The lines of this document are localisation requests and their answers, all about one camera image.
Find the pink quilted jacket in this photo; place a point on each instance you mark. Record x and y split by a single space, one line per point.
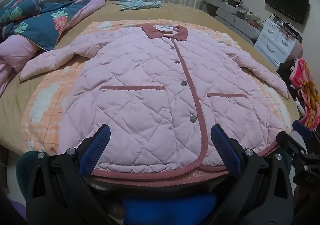
137 90

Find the light blue garment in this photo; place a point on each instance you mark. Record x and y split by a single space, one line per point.
140 4

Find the pink cartoon towel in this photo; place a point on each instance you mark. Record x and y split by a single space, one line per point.
308 92

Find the dark cloth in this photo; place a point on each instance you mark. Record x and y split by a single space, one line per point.
286 77

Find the clutter of small items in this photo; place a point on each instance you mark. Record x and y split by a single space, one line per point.
240 7

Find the blue floral quilt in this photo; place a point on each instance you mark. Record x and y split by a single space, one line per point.
50 19

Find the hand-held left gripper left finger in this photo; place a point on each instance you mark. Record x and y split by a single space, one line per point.
96 150

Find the black television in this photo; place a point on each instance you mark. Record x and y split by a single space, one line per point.
286 1

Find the blue cloth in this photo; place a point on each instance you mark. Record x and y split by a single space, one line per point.
170 208

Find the orange checked blanket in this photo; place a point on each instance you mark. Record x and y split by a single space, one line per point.
47 115

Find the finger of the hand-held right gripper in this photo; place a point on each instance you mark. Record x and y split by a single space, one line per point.
292 145
305 132

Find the white drawer cabinet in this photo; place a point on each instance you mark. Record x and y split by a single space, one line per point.
273 42

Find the bed with tan sheet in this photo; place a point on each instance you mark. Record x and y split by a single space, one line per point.
190 14

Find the grey desk with clutter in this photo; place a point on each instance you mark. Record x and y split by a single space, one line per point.
237 21

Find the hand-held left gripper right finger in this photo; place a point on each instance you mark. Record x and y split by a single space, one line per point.
225 150

